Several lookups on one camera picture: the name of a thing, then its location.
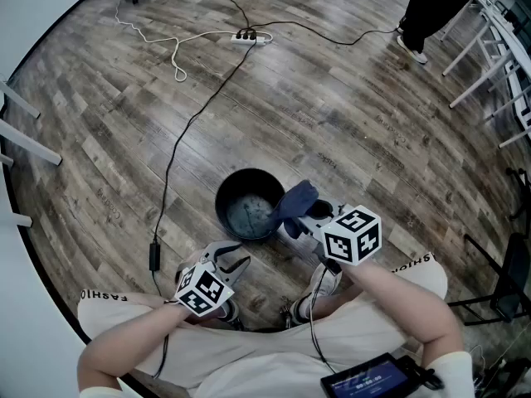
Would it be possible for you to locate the person's white shirt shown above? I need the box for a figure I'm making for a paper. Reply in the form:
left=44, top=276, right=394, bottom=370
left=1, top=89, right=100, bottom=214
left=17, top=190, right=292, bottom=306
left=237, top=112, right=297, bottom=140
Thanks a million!
left=78, top=346, right=476, bottom=398

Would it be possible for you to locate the white power strip with cable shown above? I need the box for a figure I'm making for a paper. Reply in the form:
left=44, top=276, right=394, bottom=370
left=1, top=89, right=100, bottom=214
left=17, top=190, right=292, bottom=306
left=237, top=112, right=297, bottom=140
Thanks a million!
left=101, top=0, right=240, bottom=83

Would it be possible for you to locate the dark blue cloth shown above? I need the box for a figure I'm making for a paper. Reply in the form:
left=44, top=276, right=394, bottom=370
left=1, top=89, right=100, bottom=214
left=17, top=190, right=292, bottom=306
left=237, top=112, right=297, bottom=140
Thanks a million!
left=267, top=179, right=320, bottom=240

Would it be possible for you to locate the person's right white shoe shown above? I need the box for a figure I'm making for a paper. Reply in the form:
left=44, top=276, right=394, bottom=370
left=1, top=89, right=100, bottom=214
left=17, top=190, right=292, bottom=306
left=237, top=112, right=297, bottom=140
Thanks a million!
left=305, top=262, right=343, bottom=303

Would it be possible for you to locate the person's left forearm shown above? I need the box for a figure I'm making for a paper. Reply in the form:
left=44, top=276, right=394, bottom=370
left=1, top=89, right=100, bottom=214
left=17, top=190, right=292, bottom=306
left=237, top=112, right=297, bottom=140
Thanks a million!
left=76, top=303, right=196, bottom=393

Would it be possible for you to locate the white table frame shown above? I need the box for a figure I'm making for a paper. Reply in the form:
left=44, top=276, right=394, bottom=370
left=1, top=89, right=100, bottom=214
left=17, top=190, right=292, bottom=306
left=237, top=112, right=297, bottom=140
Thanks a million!
left=441, top=0, right=531, bottom=148

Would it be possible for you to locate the black stand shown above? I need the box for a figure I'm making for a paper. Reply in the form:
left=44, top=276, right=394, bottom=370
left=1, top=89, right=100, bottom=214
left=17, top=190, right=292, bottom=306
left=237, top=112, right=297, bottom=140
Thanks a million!
left=505, top=167, right=531, bottom=223

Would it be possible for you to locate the white table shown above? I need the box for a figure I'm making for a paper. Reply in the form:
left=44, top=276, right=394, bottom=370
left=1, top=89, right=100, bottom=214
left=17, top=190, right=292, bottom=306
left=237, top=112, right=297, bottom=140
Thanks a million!
left=0, top=75, right=63, bottom=228

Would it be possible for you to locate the person's right white sock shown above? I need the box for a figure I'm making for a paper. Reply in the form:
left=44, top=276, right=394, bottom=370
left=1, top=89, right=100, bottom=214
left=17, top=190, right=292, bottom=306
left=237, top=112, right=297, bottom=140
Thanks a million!
left=290, top=298, right=313, bottom=321

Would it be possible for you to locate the left hand-held gripper cable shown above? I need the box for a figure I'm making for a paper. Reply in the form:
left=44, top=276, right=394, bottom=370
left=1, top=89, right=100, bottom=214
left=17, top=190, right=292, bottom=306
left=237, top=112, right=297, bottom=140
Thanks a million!
left=151, top=298, right=179, bottom=381

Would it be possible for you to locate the black power cable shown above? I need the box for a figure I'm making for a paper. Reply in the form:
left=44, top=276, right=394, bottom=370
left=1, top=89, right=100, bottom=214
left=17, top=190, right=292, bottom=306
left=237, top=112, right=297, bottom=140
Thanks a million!
left=225, top=0, right=254, bottom=35
left=244, top=21, right=406, bottom=47
left=153, top=35, right=258, bottom=246

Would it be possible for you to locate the black screen device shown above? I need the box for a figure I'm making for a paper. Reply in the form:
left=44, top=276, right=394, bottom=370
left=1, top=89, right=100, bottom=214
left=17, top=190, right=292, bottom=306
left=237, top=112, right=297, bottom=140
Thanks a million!
left=319, top=352, right=445, bottom=398

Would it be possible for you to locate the hand-held gripper cable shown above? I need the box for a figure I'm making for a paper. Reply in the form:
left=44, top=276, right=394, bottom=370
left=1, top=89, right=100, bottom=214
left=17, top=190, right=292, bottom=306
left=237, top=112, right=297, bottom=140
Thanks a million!
left=309, top=263, right=339, bottom=375
left=151, top=298, right=179, bottom=381

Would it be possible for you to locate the black stool with chrome base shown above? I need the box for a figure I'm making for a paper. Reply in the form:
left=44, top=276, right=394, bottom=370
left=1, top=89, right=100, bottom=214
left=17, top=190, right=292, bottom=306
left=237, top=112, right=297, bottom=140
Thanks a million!
left=230, top=300, right=300, bottom=335

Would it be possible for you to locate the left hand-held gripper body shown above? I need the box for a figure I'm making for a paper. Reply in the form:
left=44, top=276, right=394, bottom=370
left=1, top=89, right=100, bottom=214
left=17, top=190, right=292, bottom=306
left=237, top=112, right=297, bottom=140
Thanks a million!
left=174, top=240, right=244, bottom=318

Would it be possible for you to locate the black round bucket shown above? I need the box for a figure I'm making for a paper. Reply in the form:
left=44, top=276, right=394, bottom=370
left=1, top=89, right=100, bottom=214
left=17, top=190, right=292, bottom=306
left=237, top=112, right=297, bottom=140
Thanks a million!
left=214, top=167, right=287, bottom=240

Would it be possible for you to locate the black folding chair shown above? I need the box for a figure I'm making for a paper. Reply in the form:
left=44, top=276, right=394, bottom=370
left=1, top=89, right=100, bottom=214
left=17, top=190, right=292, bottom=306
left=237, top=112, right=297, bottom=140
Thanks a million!
left=447, top=232, right=531, bottom=327

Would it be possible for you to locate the person's right leg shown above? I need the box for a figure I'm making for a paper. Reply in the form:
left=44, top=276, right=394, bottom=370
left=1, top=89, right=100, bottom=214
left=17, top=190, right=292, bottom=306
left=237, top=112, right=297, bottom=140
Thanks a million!
left=309, top=292, right=366, bottom=318

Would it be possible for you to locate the right hand-held gripper cable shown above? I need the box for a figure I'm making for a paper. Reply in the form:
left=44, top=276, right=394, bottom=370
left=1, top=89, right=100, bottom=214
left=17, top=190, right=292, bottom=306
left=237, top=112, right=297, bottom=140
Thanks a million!
left=309, top=263, right=339, bottom=375

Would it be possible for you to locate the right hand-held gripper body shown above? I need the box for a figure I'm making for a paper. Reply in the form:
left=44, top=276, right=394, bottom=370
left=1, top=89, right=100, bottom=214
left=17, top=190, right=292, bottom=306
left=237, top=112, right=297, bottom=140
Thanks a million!
left=296, top=199, right=382, bottom=274

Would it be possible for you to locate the person's right forearm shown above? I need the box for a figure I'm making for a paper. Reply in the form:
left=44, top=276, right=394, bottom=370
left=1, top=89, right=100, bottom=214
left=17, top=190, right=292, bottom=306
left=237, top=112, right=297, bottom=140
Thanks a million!
left=338, top=257, right=465, bottom=362

